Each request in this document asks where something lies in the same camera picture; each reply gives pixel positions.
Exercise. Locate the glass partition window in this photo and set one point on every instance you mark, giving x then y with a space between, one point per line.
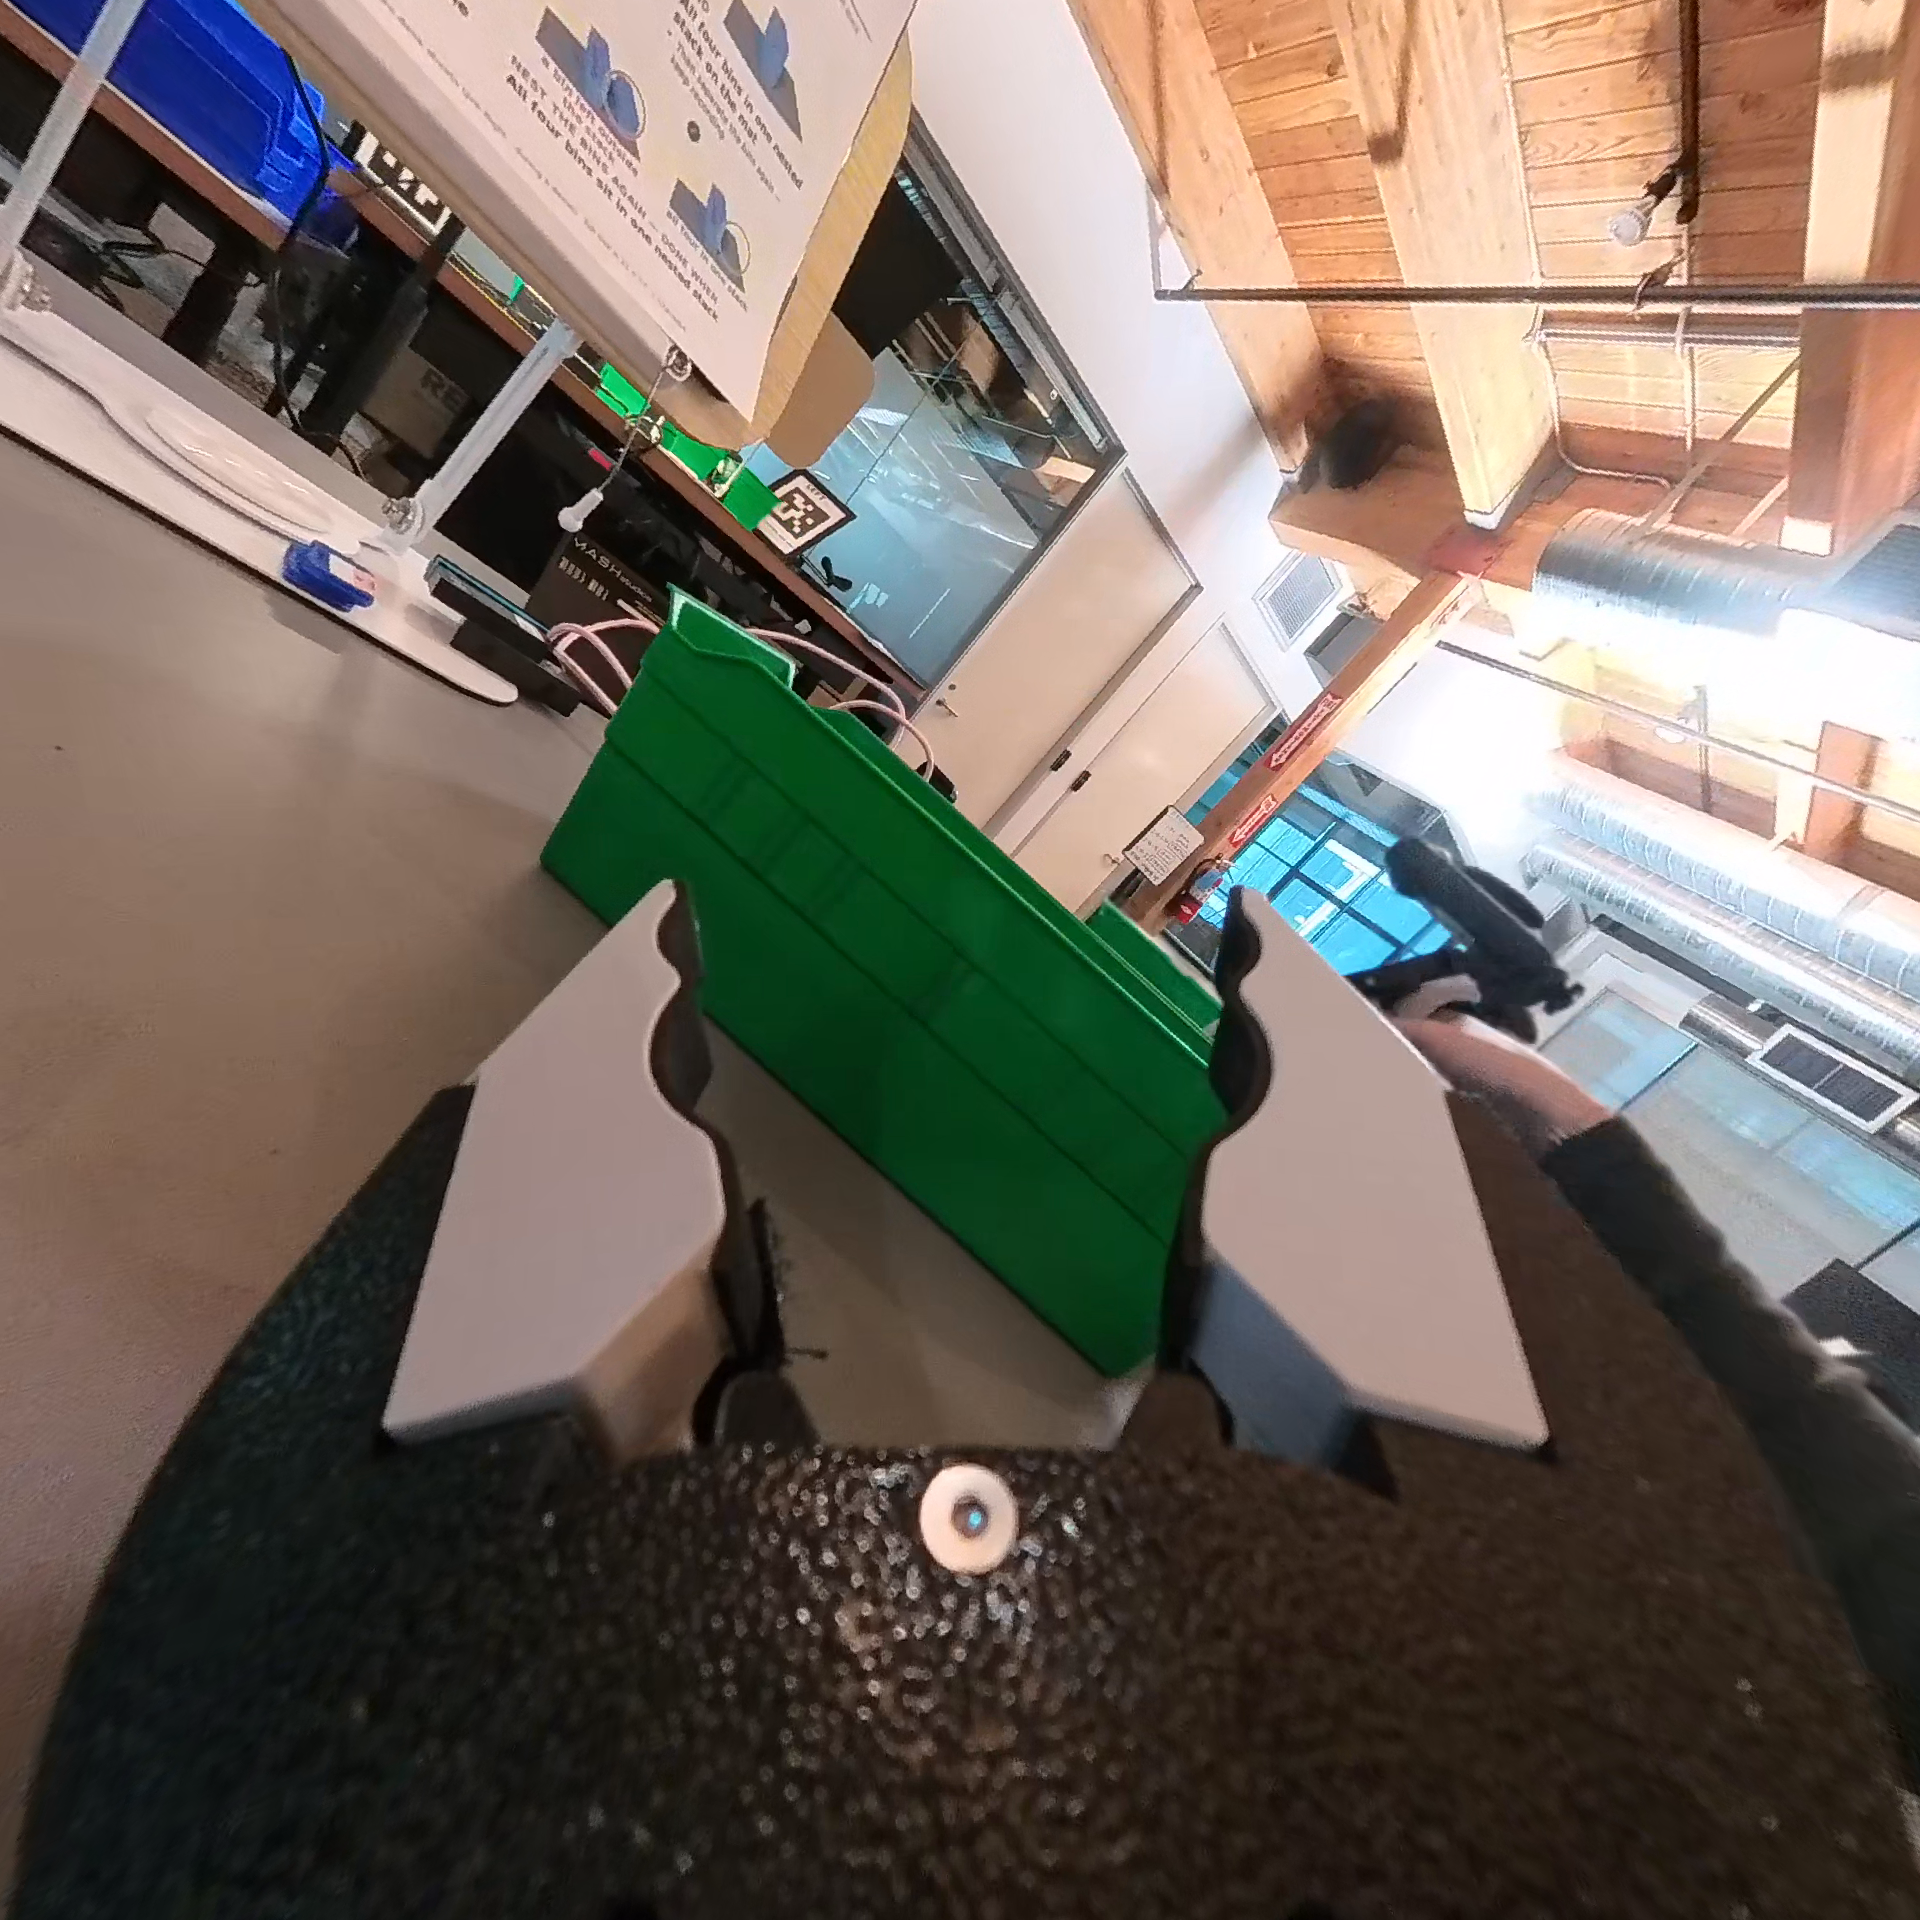
975 452

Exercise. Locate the ceiling vent grille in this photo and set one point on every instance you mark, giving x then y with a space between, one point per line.
1828 1074

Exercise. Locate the red sign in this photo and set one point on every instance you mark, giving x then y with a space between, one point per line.
1301 731

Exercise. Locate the black ceiling speaker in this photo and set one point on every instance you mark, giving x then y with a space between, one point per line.
1357 446

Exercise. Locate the small blue object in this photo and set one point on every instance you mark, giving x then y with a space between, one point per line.
317 568

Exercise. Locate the small green bin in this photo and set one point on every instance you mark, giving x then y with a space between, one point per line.
720 466

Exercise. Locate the person's right forearm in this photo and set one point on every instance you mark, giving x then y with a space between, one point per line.
1724 1277

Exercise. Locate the brown wooden table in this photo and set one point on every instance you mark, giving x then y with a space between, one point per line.
877 662

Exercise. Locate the flat black box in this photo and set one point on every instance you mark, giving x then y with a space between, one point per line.
517 662

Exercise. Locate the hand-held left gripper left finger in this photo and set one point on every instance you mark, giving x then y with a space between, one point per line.
555 1200

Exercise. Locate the black white fiducial tag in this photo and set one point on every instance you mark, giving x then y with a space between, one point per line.
802 515
393 178

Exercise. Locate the white wall panel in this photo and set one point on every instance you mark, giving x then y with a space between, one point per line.
1066 600

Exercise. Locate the wall vent grille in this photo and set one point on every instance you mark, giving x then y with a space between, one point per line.
1291 598

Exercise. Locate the black printed box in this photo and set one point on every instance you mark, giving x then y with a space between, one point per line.
599 580

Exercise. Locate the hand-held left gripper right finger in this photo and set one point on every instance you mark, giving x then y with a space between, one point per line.
1348 1200

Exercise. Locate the silver ventilation duct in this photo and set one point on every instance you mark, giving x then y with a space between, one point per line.
1724 902
1650 571

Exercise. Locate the person's right hand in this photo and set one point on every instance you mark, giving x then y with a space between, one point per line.
1516 1088

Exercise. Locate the paper note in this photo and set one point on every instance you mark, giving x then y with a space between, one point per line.
1162 845

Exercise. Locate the green plastic bin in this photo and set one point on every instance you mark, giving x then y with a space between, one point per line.
1148 962
930 1109
901 827

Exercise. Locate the blue plastic bin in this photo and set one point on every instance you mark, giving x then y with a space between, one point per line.
194 60

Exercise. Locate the white door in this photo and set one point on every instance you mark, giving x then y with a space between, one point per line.
1140 750

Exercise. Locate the black ceiling pipe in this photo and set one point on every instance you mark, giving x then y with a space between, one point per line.
1500 293
1687 90

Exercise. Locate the fire extinguisher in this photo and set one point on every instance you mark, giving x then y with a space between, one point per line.
1201 893

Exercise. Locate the white instruction sheet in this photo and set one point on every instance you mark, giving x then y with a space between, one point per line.
599 181

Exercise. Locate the outside window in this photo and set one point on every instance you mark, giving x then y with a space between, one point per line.
1348 902

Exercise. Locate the ceiling light bulb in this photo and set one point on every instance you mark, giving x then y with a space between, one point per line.
1634 226

